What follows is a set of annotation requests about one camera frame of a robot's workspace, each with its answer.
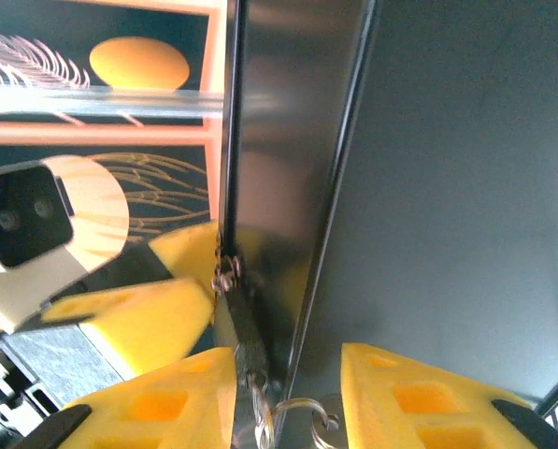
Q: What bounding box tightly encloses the black box with painted lid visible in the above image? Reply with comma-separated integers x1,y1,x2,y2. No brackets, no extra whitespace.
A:
220,0,558,422

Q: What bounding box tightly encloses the aluminium frame post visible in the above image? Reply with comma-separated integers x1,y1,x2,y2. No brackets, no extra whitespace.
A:
0,82,226,121

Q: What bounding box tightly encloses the wire key ring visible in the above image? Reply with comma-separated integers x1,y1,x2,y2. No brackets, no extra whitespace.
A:
248,371,329,449

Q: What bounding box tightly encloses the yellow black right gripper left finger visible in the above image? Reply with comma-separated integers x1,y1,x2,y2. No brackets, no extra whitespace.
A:
11,345,238,449

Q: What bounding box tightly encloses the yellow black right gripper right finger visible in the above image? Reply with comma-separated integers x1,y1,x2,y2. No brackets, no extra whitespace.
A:
340,342,558,449

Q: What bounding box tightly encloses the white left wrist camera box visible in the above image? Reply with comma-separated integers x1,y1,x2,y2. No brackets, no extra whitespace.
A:
0,158,93,334

